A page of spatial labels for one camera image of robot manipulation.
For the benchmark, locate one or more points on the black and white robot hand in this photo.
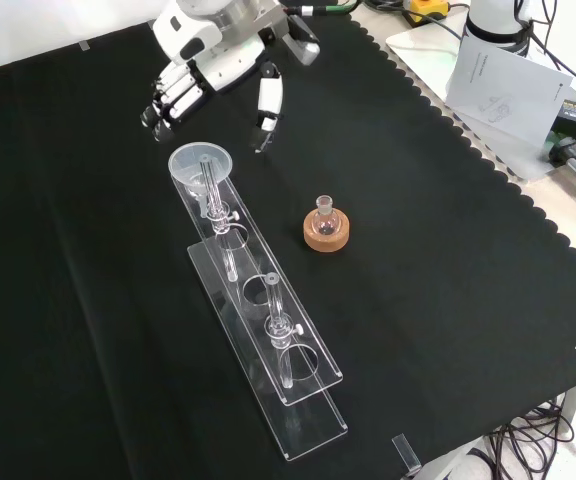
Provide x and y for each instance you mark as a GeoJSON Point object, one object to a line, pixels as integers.
{"type": "Point", "coordinates": [223, 67]}

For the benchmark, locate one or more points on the clear plastic funnel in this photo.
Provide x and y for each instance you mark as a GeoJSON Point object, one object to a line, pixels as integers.
{"type": "Point", "coordinates": [193, 160]}

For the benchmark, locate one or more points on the clear acrylic funnel stand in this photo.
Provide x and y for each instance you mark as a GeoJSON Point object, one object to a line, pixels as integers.
{"type": "Point", "coordinates": [288, 350]}

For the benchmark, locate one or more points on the grey tape strip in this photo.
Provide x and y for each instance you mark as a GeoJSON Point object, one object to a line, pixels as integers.
{"type": "Point", "coordinates": [84, 45]}

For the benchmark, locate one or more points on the small round-bottom glass flask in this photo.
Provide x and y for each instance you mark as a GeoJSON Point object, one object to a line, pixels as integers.
{"type": "Point", "coordinates": [325, 222]}

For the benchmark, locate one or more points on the pale board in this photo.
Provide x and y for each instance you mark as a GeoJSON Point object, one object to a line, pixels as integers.
{"type": "Point", "coordinates": [418, 45]}

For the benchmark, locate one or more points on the yellow stop button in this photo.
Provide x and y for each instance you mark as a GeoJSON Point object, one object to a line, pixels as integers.
{"type": "Point", "coordinates": [425, 7]}

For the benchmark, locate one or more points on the black bench cloth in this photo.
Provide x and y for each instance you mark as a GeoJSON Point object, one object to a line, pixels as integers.
{"type": "Point", "coordinates": [418, 250]}

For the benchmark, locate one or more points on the white printed booklet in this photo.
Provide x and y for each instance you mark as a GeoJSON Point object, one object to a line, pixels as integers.
{"type": "Point", "coordinates": [513, 90]}

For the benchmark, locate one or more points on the white table leg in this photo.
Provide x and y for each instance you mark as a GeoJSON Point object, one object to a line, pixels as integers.
{"type": "Point", "coordinates": [574, 407]}

